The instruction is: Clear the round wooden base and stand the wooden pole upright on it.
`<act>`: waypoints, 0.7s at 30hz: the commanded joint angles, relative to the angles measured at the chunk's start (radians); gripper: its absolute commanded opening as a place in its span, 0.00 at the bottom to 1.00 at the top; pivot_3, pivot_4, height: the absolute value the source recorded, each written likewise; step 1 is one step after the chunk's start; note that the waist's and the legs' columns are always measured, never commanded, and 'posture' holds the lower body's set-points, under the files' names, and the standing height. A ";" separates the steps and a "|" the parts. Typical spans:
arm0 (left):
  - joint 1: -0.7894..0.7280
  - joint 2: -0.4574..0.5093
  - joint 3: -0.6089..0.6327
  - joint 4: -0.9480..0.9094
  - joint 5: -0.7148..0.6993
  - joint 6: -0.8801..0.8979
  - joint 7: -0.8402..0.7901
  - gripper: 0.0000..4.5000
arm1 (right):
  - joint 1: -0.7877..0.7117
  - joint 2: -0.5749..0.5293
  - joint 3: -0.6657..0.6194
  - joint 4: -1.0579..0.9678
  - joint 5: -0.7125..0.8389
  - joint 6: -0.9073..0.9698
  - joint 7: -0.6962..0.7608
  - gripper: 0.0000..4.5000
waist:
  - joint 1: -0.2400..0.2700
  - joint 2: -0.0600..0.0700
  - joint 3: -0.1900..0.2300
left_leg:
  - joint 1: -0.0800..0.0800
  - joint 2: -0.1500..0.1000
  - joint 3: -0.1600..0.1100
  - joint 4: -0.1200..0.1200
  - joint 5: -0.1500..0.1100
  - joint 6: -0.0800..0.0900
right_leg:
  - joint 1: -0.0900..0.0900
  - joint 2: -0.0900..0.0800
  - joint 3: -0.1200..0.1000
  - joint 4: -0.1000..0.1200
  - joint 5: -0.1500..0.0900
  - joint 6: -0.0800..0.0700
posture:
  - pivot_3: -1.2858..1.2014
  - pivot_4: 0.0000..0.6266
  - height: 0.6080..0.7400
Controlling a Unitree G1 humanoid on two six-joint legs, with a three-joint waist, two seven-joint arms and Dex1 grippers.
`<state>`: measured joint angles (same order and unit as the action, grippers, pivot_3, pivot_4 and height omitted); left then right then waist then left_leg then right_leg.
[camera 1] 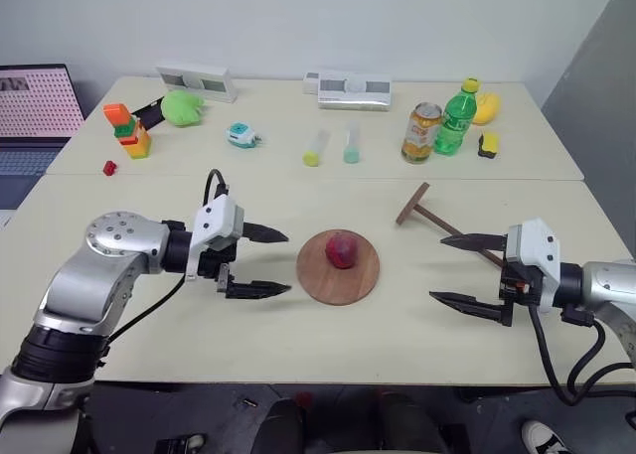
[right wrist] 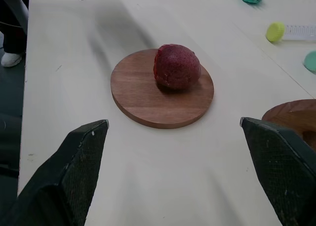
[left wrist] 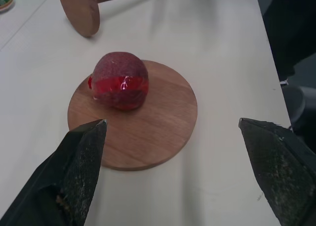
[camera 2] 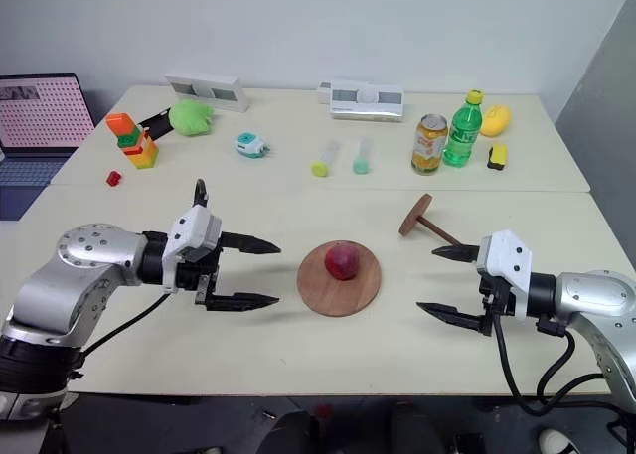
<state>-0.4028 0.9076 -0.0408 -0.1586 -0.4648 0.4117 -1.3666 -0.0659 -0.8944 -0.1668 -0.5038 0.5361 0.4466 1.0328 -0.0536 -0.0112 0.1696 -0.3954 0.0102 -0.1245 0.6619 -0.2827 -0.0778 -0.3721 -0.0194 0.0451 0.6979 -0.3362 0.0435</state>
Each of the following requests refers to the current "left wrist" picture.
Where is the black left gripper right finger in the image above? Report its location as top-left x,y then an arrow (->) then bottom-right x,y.
238,117 -> 316,226

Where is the brown wooden stand with rod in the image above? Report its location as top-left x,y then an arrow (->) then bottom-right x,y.
57,0 -> 173,38

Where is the dark chair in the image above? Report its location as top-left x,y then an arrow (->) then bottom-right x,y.
254,0 -> 316,140

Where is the green and yellow can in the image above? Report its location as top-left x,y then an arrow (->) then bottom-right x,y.
0,0 -> 16,14

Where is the red wrapped apple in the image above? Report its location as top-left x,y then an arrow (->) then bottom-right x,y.
87,51 -> 150,111

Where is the round wooden base disc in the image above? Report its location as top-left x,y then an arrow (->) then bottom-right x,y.
67,59 -> 198,172

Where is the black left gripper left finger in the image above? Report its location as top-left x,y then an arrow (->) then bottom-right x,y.
0,119 -> 108,226

